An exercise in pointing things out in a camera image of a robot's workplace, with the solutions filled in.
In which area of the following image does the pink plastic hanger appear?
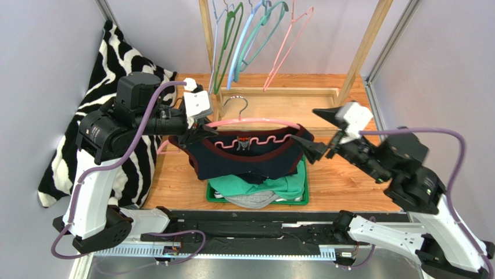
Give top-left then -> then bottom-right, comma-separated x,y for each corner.
156,94 -> 302,156

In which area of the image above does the green tank top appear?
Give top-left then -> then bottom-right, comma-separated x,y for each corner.
206,158 -> 307,202

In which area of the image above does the navy maroon tank top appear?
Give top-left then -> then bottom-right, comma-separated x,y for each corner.
183,126 -> 314,184

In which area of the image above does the grey tank top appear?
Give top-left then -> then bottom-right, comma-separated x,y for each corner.
224,191 -> 279,209

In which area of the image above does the light blue wire hanger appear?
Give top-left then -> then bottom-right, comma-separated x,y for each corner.
209,1 -> 236,95

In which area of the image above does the pink wire hanger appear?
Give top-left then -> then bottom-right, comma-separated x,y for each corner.
262,1 -> 314,92

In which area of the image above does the green plastic hanger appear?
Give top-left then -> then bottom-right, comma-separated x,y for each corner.
210,2 -> 245,95

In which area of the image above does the teal plastic hanger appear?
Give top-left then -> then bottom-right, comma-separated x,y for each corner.
234,0 -> 290,84

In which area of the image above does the light blue plastic hanger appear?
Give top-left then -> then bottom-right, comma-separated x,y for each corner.
227,1 -> 273,90

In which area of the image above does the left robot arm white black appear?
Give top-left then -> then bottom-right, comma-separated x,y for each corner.
53,72 -> 217,257

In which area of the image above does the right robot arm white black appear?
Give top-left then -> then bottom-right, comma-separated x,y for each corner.
293,102 -> 494,278

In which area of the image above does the wooden clothes rack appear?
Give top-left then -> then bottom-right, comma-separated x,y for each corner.
213,1 -> 392,137

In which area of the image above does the green plastic tray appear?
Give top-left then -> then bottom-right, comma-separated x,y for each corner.
214,178 -> 309,205

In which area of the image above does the zebra print blanket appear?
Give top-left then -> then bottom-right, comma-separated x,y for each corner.
37,20 -> 177,208

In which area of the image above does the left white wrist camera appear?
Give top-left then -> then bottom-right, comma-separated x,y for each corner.
183,78 -> 214,129

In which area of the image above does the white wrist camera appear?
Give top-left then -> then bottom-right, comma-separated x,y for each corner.
336,102 -> 373,144
183,78 -> 214,129

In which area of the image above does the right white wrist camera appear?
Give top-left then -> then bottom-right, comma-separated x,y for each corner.
336,102 -> 373,144

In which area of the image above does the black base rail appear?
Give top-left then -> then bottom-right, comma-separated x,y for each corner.
82,210 -> 426,262

